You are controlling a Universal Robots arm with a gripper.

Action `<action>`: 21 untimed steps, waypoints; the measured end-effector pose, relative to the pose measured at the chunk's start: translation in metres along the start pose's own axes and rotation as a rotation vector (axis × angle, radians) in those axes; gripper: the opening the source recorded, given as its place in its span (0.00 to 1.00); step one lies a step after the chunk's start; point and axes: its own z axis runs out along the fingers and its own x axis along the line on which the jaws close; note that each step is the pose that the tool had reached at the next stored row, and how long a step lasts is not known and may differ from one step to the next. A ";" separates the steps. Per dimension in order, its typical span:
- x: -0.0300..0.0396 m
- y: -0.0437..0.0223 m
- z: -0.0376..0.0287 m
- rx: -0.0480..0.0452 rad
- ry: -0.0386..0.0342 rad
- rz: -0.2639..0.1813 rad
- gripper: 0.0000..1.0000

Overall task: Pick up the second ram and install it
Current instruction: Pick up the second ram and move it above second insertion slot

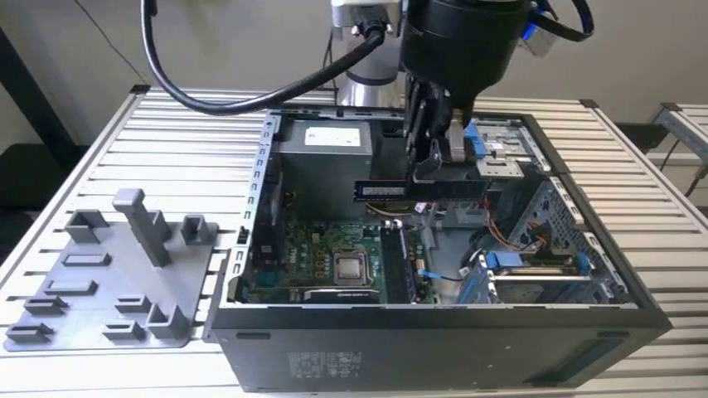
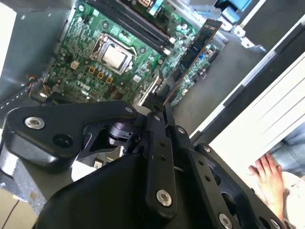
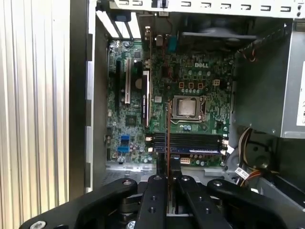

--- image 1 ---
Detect black wire with blue tag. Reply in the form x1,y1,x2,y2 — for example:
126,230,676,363
417,268,464,283

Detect grey metal drive cage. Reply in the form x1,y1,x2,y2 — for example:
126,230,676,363
422,117,552,230

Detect blue disk carrier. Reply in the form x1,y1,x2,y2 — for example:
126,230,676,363
464,122,485,160

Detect black graphics card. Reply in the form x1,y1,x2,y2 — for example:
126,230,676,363
302,289,381,305

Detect green motherboard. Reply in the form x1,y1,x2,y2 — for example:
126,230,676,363
242,188,441,304

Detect grey power supply unit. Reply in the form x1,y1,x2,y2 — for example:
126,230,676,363
272,119,376,221

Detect hard disk in blue carrier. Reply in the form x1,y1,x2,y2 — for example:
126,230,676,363
461,250,613,307

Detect black PC case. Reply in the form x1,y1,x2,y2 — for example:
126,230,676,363
201,101,673,393

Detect grey parts rack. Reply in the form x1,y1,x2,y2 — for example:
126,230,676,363
2,188,222,352

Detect thick black camera cable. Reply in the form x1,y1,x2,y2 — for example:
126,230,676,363
140,0,386,117

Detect black looped cable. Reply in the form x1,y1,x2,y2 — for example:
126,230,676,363
528,0,594,43

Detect silver CPU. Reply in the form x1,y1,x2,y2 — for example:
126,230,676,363
334,257,366,285

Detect metal slat side table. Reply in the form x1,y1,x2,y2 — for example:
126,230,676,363
644,101,708,200

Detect orange wires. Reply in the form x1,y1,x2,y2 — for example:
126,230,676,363
481,201,549,250

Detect small white wrist camera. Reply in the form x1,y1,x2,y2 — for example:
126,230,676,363
518,10,556,57

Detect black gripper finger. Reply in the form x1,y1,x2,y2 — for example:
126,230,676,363
405,78,450,182
445,109,477,163

